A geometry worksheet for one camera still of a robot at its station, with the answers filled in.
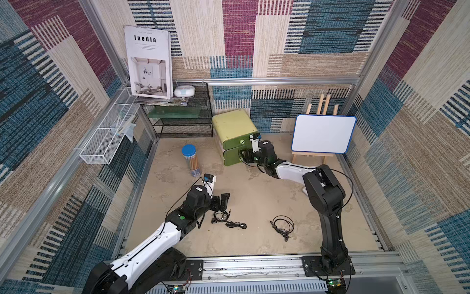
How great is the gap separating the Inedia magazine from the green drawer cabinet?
0.28m

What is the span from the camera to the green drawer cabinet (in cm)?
93

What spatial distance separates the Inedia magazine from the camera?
758 mm
